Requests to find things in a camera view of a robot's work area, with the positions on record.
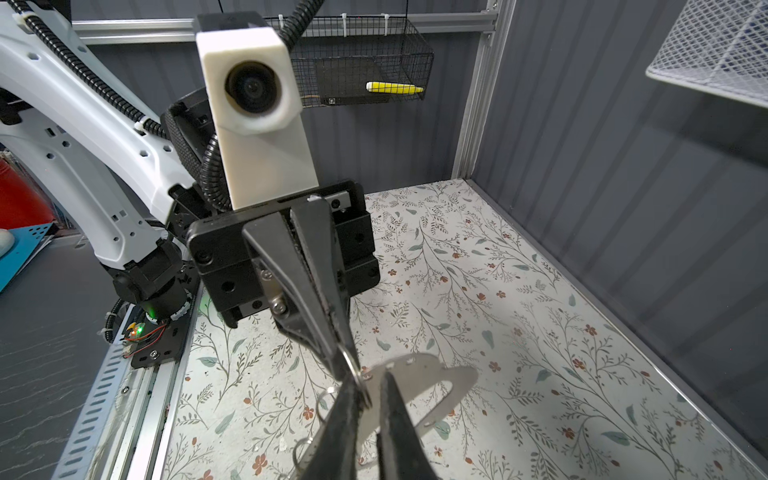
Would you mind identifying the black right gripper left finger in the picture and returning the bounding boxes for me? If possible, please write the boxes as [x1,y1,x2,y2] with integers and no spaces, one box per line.
[299,377,366,480]

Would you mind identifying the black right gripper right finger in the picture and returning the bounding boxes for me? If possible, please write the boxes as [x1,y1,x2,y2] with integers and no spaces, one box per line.
[377,372,438,480]

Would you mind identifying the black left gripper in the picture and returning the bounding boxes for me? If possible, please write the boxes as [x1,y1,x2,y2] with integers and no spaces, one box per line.
[186,180,380,381]

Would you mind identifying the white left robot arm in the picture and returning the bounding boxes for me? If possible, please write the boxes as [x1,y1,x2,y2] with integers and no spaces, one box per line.
[1,1,380,381]

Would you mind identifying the yellow marker pen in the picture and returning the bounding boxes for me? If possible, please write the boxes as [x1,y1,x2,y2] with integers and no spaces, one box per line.
[365,81,424,96]

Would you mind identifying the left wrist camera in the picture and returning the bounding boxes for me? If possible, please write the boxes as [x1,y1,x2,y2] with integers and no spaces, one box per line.
[193,12,319,209]

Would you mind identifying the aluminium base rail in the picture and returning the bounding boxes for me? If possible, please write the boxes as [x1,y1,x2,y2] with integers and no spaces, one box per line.
[52,287,204,479]

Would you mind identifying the black wire basket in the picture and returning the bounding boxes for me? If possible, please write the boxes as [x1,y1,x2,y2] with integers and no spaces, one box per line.
[291,13,434,108]

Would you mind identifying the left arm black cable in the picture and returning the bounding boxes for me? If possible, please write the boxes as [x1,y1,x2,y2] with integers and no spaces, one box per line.
[5,0,328,212]

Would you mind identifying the white wire mesh basket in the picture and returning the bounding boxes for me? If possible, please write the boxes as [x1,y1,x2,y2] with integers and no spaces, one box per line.
[646,0,767,108]

